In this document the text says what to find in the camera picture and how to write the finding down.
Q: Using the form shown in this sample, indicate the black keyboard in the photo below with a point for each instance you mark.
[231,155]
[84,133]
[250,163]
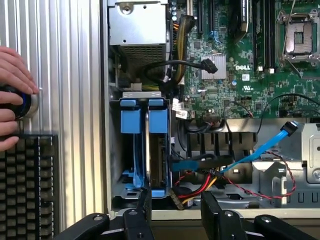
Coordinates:
[25,190]

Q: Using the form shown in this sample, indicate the green Dell motherboard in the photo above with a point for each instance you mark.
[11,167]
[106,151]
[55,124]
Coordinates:
[250,90]

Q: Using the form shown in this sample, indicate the black silver control knob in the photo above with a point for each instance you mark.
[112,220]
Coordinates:
[29,106]

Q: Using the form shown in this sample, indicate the thin metal locking lever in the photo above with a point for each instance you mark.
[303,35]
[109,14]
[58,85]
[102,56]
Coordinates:
[287,30]

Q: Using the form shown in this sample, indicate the metal CPU socket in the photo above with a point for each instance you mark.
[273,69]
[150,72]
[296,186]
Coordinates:
[300,37]

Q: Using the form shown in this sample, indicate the grey metal power supply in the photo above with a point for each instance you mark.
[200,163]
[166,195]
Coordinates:
[137,22]

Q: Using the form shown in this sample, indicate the black RAM slot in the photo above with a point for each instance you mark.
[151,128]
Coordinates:
[258,35]
[270,35]

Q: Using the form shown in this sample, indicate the person's bare hand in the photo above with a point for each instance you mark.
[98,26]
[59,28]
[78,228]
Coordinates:
[10,72]

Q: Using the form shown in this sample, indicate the silver finned chipset heatsink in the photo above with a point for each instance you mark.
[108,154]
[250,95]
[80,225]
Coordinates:
[220,60]

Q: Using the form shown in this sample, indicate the open grey PC case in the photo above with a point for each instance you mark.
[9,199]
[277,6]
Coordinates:
[275,175]

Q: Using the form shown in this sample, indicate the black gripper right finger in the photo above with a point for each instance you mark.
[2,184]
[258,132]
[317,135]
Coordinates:
[217,222]

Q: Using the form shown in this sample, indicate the empty blue disk bay bracket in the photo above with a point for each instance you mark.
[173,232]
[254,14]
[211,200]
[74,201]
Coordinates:
[130,122]

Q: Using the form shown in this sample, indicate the black expansion slot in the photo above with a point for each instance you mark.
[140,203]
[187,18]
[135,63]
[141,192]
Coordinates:
[211,16]
[200,17]

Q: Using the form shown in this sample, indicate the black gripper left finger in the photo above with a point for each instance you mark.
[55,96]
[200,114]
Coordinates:
[138,225]

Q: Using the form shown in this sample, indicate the blue disk bay bracket with disk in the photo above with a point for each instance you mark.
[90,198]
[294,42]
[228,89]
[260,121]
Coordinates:
[158,122]

